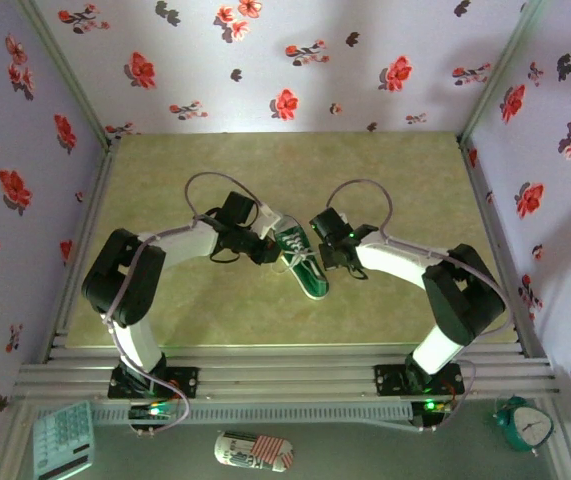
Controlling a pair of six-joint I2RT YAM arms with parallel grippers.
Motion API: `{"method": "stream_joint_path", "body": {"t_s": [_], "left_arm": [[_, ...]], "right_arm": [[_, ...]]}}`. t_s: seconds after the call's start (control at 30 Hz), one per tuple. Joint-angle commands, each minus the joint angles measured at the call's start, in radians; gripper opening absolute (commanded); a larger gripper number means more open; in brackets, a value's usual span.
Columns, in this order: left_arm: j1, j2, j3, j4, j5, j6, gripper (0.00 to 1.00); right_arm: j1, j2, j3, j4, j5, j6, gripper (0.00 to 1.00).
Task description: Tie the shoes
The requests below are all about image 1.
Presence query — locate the arm's lilac cable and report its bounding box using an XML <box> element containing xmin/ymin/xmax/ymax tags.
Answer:
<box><xmin>324</xmin><ymin>178</ymin><xmax>514</xmax><ymax>434</ymax></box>
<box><xmin>102</xmin><ymin>171</ymin><xmax>274</xmax><ymax>436</ymax></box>

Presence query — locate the aluminium side rail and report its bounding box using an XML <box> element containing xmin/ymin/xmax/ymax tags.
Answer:
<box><xmin>42</xmin><ymin>139</ymin><xmax>117</xmax><ymax>364</ymax></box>
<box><xmin>457</xmin><ymin>135</ymin><xmax>551</xmax><ymax>361</ymax></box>

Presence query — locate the small controller circuit board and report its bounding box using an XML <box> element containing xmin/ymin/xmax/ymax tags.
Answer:
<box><xmin>412</xmin><ymin>398</ymin><xmax>454</xmax><ymax>431</ymax></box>
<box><xmin>129</xmin><ymin>404</ymin><xmax>176</xmax><ymax>426</ymax></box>

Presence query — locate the left arm's lilac cable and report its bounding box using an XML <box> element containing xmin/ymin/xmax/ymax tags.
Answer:
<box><xmin>102</xmin><ymin>171</ymin><xmax>274</xmax><ymax>436</ymax></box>

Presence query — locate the teal alarm clock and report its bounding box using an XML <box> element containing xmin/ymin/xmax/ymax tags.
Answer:
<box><xmin>490</xmin><ymin>394</ymin><xmax>555</xmax><ymax>457</ymax></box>

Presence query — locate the right arm's lilac cable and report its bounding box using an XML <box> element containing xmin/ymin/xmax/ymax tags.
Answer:
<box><xmin>324</xmin><ymin>178</ymin><xmax>514</xmax><ymax>434</ymax></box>

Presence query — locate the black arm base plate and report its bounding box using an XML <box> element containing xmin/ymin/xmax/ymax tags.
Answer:
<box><xmin>373</xmin><ymin>363</ymin><xmax>465</xmax><ymax>399</ymax></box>
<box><xmin>108</xmin><ymin>366</ymin><xmax>200</xmax><ymax>400</ymax></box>

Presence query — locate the aluminium base frame rail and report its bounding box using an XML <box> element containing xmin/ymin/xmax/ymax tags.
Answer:
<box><xmin>14</xmin><ymin>342</ymin><xmax>561</xmax><ymax>401</ymax></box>

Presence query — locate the aluminium corner post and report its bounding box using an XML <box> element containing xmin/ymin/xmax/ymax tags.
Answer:
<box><xmin>457</xmin><ymin>0</ymin><xmax>550</xmax><ymax>144</ymax></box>
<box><xmin>16</xmin><ymin>0</ymin><xmax>116</xmax><ymax>149</ymax></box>

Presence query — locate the green canvas sneaker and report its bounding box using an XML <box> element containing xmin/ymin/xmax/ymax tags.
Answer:
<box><xmin>273</xmin><ymin>215</ymin><xmax>330</xmax><ymax>301</ymax></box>

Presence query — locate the grey slotted cable duct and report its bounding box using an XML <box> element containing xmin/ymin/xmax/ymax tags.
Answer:
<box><xmin>92</xmin><ymin>402</ymin><xmax>414</xmax><ymax>426</ymax></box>

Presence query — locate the pale teal calculator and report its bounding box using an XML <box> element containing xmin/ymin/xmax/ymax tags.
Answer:
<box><xmin>32</xmin><ymin>399</ymin><xmax>96</xmax><ymax>480</ymax></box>

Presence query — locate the white shoelace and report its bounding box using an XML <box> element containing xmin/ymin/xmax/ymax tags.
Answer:
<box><xmin>272</xmin><ymin>234</ymin><xmax>322</xmax><ymax>275</ymax></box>

